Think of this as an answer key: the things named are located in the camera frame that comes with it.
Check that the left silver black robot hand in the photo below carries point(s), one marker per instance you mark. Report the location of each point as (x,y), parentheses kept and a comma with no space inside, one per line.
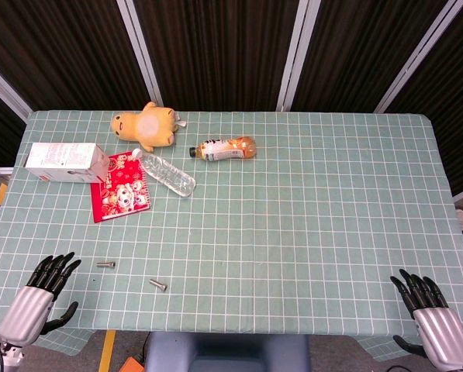
(27,310)

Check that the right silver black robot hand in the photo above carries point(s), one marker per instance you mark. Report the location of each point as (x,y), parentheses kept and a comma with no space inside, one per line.
(442,333)

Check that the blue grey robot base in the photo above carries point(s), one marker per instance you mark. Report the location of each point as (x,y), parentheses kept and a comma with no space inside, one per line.
(227,352)

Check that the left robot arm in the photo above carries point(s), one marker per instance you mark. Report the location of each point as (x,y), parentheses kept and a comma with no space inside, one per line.
(5,357)

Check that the orange floor object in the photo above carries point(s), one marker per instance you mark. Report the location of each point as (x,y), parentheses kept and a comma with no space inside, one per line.
(132,365)

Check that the red spiral notebook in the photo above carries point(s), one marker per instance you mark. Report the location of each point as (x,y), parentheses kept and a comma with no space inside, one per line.
(122,197)

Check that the white cardboard box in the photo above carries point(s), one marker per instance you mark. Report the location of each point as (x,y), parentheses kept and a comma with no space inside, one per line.
(60,160)

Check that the clear plastic water bottle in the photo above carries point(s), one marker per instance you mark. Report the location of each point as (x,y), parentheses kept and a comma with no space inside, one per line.
(165,172)

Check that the green checked tablecloth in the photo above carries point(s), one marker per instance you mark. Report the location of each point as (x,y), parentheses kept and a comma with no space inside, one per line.
(273,232)

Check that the yellow plush toy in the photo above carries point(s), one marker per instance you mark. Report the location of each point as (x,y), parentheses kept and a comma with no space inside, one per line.
(149,126)

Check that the orange tea bottle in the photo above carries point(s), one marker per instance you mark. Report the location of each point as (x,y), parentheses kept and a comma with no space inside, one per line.
(223,149)

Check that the white partition frame post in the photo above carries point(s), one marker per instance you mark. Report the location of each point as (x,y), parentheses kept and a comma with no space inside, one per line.
(2,90)
(140,50)
(294,54)
(421,56)

